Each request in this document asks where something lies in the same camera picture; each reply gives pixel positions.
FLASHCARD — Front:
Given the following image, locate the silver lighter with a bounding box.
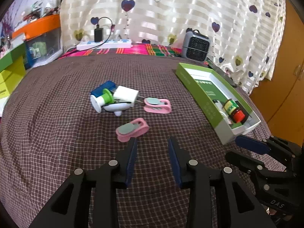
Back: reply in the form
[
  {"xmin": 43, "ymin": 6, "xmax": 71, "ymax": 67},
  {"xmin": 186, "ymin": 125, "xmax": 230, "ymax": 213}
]
[{"xmin": 213, "ymin": 99, "xmax": 233, "ymax": 127}]

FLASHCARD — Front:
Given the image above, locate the red cap medicine bottle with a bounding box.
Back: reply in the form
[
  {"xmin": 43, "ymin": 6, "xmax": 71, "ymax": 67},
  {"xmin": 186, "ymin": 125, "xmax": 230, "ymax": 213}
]
[{"xmin": 223, "ymin": 99, "xmax": 245, "ymax": 123}]

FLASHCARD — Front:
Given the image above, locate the pink clip front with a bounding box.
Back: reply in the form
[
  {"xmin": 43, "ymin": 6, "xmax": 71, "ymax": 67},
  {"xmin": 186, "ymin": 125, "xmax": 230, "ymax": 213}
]
[{"xmin": 115, "ymin": 118, "xmax": 149, "ymax": 142}]

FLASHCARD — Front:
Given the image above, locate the pink clip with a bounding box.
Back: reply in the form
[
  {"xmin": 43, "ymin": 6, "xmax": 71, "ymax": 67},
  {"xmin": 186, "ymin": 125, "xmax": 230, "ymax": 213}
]
[
  {"xmin": 144, "ymin": 97, "xmax": 172, "ymax": 114},
  {"xmin": 115, "ymin": 118, "xmax": 149, "ymax": 142}
]

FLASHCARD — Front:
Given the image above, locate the white black oval gadget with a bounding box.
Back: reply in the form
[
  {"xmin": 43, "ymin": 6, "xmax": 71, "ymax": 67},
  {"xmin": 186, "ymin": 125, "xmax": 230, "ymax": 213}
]
[{"xmin": 103, "ymin": 101, "xmax": 132, "ymax": 116}]

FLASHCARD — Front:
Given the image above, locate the pink clip back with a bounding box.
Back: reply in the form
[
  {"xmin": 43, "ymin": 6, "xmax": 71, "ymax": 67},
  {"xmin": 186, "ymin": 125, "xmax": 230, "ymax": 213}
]
[{"xmin": 144, "ymin": 97, "xmax": 172, "ymax": 114}]

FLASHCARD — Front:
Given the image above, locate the green white spool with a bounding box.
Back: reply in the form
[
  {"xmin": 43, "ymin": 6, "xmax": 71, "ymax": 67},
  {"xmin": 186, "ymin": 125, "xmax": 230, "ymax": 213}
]
[{"xmin": 90, "ymin": 89, "xmax": 114, "ymax": 113}]

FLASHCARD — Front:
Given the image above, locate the white usb charger plug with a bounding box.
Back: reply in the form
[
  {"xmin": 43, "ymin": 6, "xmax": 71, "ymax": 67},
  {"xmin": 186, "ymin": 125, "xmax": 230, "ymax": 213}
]
[{"xmin": 113, "ymin": 85, "xmax": 139, "ymax": 108}]

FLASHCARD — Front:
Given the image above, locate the blue usb stick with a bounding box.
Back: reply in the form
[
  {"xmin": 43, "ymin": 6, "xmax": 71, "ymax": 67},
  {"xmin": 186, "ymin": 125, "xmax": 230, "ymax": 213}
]
[{"xmin": 91, "ymin": 80, "xmax": 116, "ymax": 97}]

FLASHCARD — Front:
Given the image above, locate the right hand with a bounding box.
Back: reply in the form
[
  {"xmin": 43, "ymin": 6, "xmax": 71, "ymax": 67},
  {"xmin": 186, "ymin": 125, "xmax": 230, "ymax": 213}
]
[{"xmin": 266, "ymin": 208, "xmax": 277, "ymax": 216}]

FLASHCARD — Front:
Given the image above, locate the wooden wardrobe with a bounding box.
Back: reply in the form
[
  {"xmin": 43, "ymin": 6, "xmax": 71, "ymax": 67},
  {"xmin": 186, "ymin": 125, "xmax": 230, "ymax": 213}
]
[{"xmin": 250, "ymin": 0, "xmax": 303, "ymax": 145}]

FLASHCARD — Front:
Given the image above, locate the green white cardboard box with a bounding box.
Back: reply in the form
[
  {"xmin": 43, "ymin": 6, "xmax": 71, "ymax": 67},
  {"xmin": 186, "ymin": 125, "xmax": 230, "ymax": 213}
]
[{"xmin": 176, "ymin": 63, "xmax": 261, "ymax": 145}]

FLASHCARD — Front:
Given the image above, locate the black smartphone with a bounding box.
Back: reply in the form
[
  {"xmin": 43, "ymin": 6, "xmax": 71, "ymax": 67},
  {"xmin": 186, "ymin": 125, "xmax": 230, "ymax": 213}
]
[{"xmin": 207, "ymin": 62, "xmax": 237, "ymax": 88}]

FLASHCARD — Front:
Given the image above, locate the grey portable fan heater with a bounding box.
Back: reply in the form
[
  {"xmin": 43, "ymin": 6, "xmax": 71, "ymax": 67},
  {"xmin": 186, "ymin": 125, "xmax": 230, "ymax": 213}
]
[{"xmin": 181, "ymin": 28, "xmax": 211, "ymax": 62}]

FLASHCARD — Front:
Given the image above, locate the heart pattern curtain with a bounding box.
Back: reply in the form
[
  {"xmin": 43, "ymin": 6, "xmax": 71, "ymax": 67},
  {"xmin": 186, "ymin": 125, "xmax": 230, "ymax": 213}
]
[{"xmin": 60, "ymin": 0, "xmax": 286, "ymax": 94}]

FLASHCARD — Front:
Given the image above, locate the colourful plaid cloth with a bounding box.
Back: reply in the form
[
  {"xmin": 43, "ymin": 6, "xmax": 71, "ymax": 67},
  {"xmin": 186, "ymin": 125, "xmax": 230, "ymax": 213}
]
[{"xmin": 58, "ymin": 43, "xmax": 181, "ymax": 59}]

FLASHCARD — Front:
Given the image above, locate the yellow green shoe box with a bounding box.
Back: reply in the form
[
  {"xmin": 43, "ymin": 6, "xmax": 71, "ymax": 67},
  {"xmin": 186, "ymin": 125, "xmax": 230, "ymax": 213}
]
[{"xmin": 0, "ymin": 43, "xmax": 27, "ymax": 118}]

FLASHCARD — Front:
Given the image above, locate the orange lid storage bin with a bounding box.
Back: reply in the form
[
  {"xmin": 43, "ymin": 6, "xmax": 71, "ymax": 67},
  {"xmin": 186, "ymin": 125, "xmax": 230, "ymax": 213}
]
[{"xmin": 12, "ymin": 14, "xmax": 63, "ymax": 69}]

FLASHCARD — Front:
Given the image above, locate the black charger adapter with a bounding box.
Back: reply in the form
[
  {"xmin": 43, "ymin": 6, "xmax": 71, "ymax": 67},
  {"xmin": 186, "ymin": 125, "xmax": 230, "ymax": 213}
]
[{"xmin": 94, "ymin": 27, "xmax": 104, "ymax": 43}]

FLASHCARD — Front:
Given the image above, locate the black charger cable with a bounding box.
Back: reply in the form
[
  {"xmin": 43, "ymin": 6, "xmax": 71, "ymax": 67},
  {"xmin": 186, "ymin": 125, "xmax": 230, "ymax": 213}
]
[{"xmin": 64, "ymin": 16, "xmax": 115, "ymax": 54}]

